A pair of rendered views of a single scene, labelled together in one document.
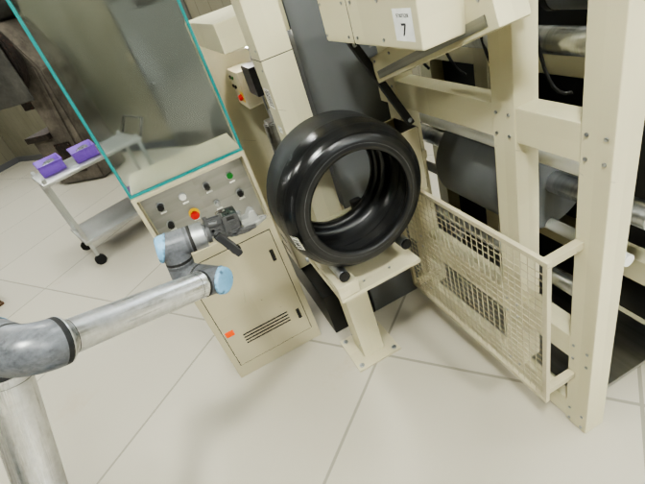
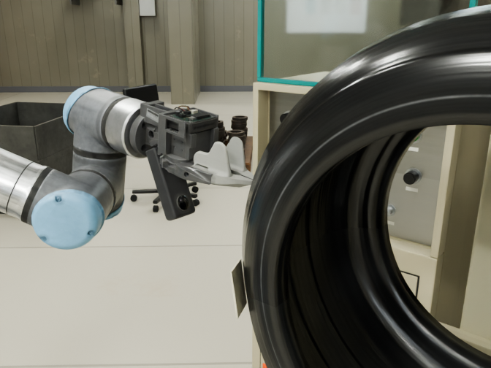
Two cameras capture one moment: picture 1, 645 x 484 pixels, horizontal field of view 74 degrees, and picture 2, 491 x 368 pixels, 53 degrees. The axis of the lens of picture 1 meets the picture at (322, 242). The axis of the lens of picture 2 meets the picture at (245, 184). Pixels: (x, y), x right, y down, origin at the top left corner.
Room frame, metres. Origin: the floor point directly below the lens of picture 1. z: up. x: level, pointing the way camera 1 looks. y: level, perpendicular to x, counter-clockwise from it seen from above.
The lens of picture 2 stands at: (0.93, -0.33, 1.43)
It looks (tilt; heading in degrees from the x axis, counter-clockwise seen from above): 18 degrees down; 51
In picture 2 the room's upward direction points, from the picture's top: straight up
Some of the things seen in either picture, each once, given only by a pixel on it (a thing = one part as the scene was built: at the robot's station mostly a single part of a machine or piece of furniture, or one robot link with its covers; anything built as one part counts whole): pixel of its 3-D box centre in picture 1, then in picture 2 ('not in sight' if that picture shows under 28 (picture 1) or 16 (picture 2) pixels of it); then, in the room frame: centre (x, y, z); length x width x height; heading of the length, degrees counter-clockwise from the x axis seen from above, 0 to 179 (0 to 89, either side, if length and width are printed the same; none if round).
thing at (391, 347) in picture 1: (369, 344); not in sight; (1.73, -0.06, 0.01); 0.27 x 0.27 x 0.02; 13
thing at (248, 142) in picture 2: not in sight; (215, 141); (3.92, 3.87, 0.21); 1.17 x 0.81 x 0.42; 51
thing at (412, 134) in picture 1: (397, 158); not in sight; (1.78, -0.45, 1.05); 0.20 x 0.15 x 0.30; 13
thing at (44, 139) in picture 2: not in sight; (30, 155); (2.04, 3.88, 0.36); 1.05 x 0.87 x 0.72; 44
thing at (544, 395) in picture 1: (461, 276); not in sight; (1.33, -0.51, 0.65); 0.90 x 0.02 x 0.70; 13
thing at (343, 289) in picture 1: (330, 267); not in sight; (1.45, 0.00, 0.83); 0.36 x 0.09 x 0.06; 13
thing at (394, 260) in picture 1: (361, 259); not in sight; (1.48, -0.13, 0.80); 0.37 x 0.36 x 0.02; 103
